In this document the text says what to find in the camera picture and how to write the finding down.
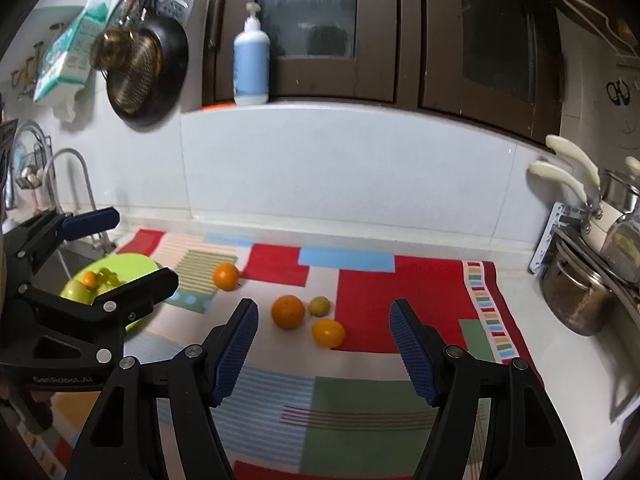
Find thin gooseneck faucet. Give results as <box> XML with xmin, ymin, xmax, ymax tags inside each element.
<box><xmin>42</xmin><ymin>147</ymin><xmax>118</xmax><ymax>256</ymax></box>

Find cream handled saucepan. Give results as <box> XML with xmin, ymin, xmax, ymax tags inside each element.
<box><xmin>528</xmin><ymin>160</ymin><xmax>623</xmax><ymax>256</ymax></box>

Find green paper towel pack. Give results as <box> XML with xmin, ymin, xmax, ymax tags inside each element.
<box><xmin>32</xmin><ymin>2</ymin><xmax>108</xmax><ymax>106</ymax></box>

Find wire sink caddy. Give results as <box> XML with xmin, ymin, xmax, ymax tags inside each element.
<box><xmin>15</xmin><ymin>135</ymin><xmax>53</xmax><ymax>192</ymax></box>

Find large steel pot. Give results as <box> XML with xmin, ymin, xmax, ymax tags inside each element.
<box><xmin>540</xmin><ymin>242</ymin><xmax>618</xmax><ymax>337</ymax></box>

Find large yellow-green fruit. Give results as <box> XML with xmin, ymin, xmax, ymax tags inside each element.
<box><xmin>60</xmin><ymin>280</ymin><xmax>96</xmax><ymax>304</ymax></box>

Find green plate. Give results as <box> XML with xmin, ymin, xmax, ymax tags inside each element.
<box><xmin>60</xmin><ymin>254</ymin><xmax>162</xmax><ymax>333</ymax></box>

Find black frying pan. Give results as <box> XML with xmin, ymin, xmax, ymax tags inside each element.
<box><xmin>106</xmin><ymin>0</ymin><xmax>190</xmax><ymax>128</ymax></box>

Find colourful patchwork mat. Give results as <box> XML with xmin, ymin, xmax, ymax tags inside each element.
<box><xmin>15</xmin><ymin>229</ymin><xmax>546</xmax><ymax>480</ymax></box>

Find chrome spring faucet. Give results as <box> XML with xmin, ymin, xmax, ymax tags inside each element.
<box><xmin>10</xmin><ymin>120</ymin><xmax>53</xmax><ymax>211</ymax></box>

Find white dish rack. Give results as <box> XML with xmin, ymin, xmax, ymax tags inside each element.
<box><xmin>528</xmin><ymin>201</ymin><xmax>640</xmax><ymax>426</ymax></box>

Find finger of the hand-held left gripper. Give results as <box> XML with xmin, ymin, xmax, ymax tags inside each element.
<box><xmin>0</xmin><ymin>206</ymin><xmax>121</xmax><ymax>296</ymax></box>
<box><xmin>0</xmin><ymin>268</ymin><xmax>179</xmax><ymax>366</ymax></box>

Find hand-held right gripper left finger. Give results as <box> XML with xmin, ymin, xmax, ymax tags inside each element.
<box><xmin>64</xmin><ymin>298</ymin><xmax>259</xmax><ymax>480</ymax></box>

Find steel sink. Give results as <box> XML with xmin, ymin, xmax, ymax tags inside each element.
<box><xmin>50</xmin><ymin>240</ymin><xmax>108</xmax><ymax>286</ymax></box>

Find steel pot lid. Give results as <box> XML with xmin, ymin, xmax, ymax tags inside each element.
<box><xmin>600</xmin><ymin>212</ymin><xmax>640</xmax><ymax>283</ymax></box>

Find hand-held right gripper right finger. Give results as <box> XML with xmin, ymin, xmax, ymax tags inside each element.
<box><xmin>389</xmin><ymin>298</ymin><xmax>583</xmax><ymax>480</ymax></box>

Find black scissors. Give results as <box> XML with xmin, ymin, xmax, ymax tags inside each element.
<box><xmin>606</xmin><ymin>80</ymin><xmax>632</xmax><ymax>107</ymax></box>

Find steel pot with cream knob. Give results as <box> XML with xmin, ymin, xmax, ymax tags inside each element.
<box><xmin>600</xmin><ymin>156</ymin><xmax>640</xmax><ymax>216</ymax></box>

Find small brass saucepan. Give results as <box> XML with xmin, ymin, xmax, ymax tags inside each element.
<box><xmin>90</xmin><ymin>25</ymin><xmax>133</xmax><ymax>72</ymax></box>

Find white wire wall rack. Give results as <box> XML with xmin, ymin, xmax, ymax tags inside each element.
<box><xmin>562</xmin><ymin>0</ymin><xmax>640</xmax><ymax>68</ymax></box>

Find dark brown window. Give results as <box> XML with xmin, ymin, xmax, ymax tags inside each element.
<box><xmin>202</xmin><ymin>0</ymin><xmax>417</xmax><ymax>111</ymax></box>
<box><xmin>415</xmin><ymin>0</ymin><xmax>563</xmax><ymax>143</ymax></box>

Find brass perforated colander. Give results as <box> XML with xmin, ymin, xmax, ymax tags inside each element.
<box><xmin>111</xmin><ymin>35</ymin><xmax>164</xmax><ymax>117</ymax></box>

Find blue pump bottle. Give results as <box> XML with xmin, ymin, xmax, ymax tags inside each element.
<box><xmin>233</xmin><ymin>2</ymin><xmax>271</xmax><ymax>107</ymax></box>

